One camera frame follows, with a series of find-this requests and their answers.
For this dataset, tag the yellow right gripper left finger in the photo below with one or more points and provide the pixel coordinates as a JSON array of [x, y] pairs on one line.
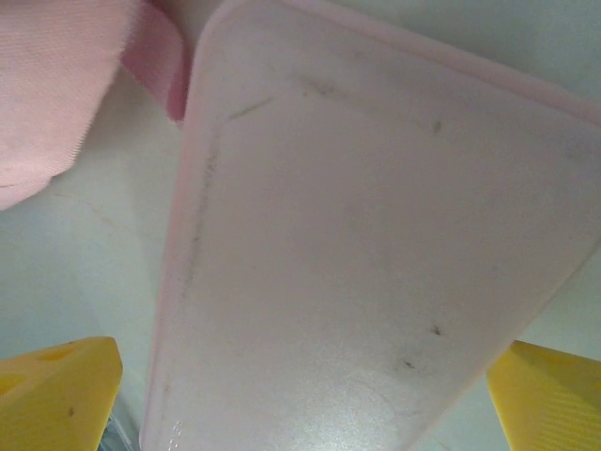
[[51, 404]]

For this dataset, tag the pink pencil case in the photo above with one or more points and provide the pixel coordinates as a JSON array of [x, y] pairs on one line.
[[352, 235]]

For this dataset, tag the pink student backpack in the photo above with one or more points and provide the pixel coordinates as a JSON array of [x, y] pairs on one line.
[[47, 94]]

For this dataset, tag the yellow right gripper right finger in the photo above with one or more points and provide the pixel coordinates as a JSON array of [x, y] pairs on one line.
[[554, 409]]

